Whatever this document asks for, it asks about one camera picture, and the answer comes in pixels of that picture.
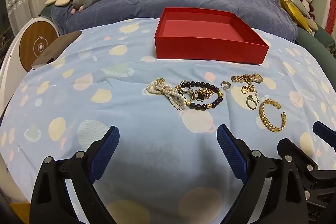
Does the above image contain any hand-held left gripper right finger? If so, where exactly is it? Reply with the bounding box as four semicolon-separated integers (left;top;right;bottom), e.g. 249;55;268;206
216;124;308;224

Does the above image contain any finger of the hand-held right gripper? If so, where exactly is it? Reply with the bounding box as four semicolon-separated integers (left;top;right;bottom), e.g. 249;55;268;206
312;120;336;147
277;138;335;185

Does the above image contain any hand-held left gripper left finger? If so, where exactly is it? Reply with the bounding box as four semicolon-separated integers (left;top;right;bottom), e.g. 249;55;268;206
29;126;120;224

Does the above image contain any gold bangle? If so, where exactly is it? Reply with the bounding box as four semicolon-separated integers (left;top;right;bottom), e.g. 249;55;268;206
259;99;286;133

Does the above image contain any silver ring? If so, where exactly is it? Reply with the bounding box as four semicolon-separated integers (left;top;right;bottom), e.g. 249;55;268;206
245;95;256;110

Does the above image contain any dark bead bracelet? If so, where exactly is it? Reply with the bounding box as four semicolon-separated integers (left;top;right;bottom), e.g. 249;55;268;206
180;80;224;110

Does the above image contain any gold necklace with black clover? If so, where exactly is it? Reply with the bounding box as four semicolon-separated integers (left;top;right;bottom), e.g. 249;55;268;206
193;88;214;102

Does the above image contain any gold chain with coin pendant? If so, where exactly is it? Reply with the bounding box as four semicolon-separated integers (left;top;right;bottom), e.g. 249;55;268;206
240;81;260;103

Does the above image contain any gold ring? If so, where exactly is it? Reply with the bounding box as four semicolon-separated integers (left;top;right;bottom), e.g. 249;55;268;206
181;90;195;102

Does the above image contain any gold wristwatch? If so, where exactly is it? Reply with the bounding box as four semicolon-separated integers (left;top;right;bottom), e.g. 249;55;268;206
230;73;264;84

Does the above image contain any white pearl bracelet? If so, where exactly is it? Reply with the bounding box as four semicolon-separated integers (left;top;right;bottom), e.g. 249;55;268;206
146;78;187;111

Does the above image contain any red cardboard box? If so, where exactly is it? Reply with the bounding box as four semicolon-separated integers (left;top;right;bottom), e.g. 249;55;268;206
154;7;270;65

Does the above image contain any green sofa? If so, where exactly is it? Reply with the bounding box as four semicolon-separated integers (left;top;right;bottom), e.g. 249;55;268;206
266;0;336;56

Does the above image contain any brown flat pouch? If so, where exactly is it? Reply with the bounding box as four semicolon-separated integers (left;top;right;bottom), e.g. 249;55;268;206
31;30;83;68

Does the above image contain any red hanging decoration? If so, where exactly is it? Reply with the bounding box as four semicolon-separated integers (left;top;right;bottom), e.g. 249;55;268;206
325;0;336;35

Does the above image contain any gold cushion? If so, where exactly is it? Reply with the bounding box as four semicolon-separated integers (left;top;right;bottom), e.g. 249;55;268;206
278;0;314;34

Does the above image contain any white device with wooden disc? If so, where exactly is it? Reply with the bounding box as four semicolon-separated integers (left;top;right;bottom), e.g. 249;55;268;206
0;16;60;119

